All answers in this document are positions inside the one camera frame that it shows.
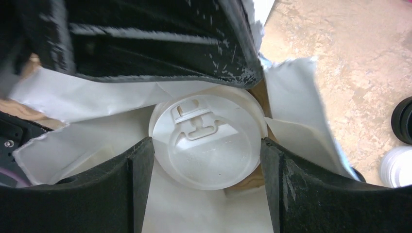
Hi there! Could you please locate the light blue paper bag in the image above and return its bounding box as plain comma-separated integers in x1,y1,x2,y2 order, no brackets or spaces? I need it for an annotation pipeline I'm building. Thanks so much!
8,0,360,233

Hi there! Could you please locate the single brown pulp cup carrier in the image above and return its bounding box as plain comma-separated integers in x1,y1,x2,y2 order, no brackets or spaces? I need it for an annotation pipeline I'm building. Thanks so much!
0,53,271,191

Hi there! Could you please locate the black cup lid stack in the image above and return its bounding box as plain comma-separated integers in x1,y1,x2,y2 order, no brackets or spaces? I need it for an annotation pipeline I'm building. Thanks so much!
391,97,412,145

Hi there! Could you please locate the white plastic cup lid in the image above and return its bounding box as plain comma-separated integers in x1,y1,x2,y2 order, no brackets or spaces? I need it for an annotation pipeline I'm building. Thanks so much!
149,86,268,190

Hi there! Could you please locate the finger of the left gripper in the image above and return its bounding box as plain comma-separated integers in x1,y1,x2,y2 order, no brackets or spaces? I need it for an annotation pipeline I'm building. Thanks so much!
0,0,263,89

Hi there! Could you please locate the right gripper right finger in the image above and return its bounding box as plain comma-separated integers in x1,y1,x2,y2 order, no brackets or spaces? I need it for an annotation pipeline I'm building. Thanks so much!
260,138,412,233

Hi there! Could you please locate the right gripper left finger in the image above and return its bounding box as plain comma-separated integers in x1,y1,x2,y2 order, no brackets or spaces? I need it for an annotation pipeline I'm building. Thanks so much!
0,137,155,233

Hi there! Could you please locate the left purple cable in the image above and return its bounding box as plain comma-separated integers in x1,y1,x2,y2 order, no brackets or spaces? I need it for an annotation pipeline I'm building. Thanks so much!
0,166,31,188

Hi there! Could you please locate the white cup lid stack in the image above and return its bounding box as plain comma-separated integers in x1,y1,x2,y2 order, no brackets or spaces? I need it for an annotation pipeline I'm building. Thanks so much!
379,146,412,188

